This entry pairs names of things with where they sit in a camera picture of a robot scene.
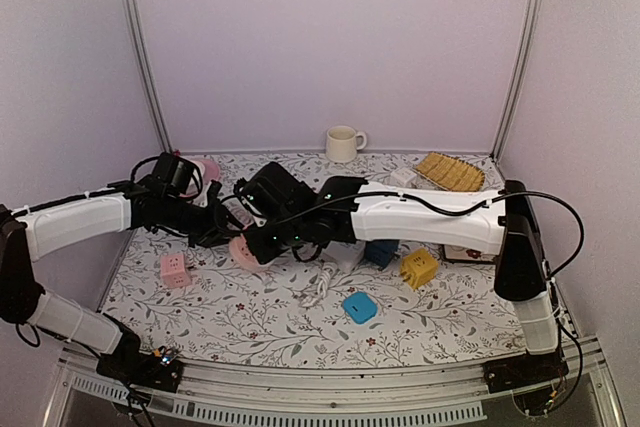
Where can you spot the dark blue cube socket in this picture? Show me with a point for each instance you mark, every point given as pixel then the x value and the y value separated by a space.
pixel 381 253

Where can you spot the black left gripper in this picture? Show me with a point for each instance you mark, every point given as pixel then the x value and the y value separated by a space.
pixel 217 227

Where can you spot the square floral ceramic plate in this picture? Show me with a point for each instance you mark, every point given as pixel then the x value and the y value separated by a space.
pixel 456 254

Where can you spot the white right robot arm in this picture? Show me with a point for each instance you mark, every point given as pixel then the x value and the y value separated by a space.
pixel 500 223

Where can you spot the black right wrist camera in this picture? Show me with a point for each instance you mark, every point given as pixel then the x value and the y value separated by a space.
pixel 274 193

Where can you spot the yellow woven bamboo tray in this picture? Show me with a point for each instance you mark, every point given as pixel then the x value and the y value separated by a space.
pixel 450 173

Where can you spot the cream ceramic mug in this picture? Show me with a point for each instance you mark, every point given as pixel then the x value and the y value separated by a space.
pixel 343 143

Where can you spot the cyan adapter plug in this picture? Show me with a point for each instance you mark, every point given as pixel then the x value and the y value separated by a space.
pixel 360 308

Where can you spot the pink cube socket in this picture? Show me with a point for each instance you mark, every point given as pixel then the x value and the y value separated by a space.
pixel 174 272

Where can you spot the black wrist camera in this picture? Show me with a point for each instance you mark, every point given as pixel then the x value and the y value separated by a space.
pixel 274 193
pixel 171 175

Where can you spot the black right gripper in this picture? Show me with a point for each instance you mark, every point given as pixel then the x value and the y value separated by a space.
pixel 264 250

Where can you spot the front aluminium rail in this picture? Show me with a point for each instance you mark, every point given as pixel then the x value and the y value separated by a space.
pixel 460 394

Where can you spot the pink ceramic plate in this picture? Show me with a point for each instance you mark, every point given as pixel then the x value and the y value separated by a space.
pixel 207 172

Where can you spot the yellow cube socket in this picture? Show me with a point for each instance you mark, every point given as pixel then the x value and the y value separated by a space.
pixel 418 268

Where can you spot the round pink power hub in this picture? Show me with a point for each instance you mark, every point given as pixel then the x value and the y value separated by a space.
pixel 241 255

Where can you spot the right aluminium frame post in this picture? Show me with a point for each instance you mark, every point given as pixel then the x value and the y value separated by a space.
pixel 531 16

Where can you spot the aluminium frame post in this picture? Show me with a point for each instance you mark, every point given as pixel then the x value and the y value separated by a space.
pixel 135 28
pixel 531 16

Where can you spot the left aluminium frame post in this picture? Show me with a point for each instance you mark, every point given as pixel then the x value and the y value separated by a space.
pixel 135 28

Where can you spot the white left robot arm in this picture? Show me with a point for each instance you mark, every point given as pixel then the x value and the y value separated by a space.
pixel 32 234

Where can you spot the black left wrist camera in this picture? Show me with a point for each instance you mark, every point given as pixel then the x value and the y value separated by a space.
pixel 171 175

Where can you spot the white multicolour power strip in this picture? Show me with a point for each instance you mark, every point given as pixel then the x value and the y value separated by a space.
pixel 346 256

